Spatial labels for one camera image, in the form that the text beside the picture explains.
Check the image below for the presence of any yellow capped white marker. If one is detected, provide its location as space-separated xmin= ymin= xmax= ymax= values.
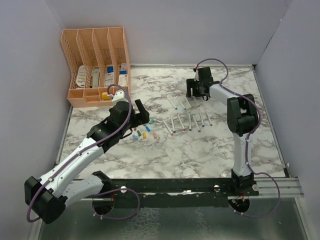
xmin=184 ymin=96 xmax=193 ymax=110

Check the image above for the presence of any pink capped white marker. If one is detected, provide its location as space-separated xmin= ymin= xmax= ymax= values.
xmin=162 ymin=119 xmax=174 ymax=136

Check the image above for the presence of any dark green capped white marker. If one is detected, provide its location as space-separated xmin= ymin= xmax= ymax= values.
xmin=170 ymin=115 xmax=176 ymax=133

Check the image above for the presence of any brown capped white marker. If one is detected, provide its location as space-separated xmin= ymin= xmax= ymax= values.
xmin=205 ymin=110 xmax=213 ymax=127

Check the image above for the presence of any light blue capped white marker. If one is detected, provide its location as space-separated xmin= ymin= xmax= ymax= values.
xmin=175 ymin=96 xmax=187 ymax=111

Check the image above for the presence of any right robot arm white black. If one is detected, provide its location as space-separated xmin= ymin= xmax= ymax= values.
xmin=186 ymin=67 xmax=261 ymax=196

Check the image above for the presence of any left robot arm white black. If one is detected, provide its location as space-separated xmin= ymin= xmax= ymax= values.
xmin=24 ymin=99 xmax=150 ymax=224

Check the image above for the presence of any yellow small box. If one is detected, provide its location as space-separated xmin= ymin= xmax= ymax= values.
xmin=101 ymin=92 xmax=112 ymax=101

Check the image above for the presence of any white blue box in organizer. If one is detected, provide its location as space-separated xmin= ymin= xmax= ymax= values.
xmin=103 ymin=65 xmax=114 ymax=88

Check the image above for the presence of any white device in organizer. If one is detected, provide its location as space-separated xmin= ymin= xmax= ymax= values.
xmin=91 ymin=67 xmax=100 ymax=88

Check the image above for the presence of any white remote in organizer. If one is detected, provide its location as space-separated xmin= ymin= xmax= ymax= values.
xmin=75 ymin=65 xmax=87 ymax=88

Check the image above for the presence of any peach plastic desk organizer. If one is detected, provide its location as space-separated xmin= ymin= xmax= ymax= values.
xmin=60 ymin=26 xmax=131 ymax=108

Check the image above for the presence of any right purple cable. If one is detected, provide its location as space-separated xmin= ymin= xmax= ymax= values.
xmin=193 ymin=58 xmax=281 ymax=218

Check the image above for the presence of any purple cable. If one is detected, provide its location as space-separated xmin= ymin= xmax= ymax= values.
xmin=26 ymin=84 xmax=141 ymax=223
xmin=193 ymin=58 xmax=281 ymax=218

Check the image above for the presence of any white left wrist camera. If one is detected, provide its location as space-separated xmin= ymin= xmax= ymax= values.
xmin=107 ymin=90 xmax=128 ymax=105

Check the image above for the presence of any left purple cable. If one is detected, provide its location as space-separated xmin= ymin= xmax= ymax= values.
xmin=26 ymin=84 xmax=141 ymax=223

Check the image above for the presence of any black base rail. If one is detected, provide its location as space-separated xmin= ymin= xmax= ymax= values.
xmin=82 ymin=174 xmax=261 ymax=210

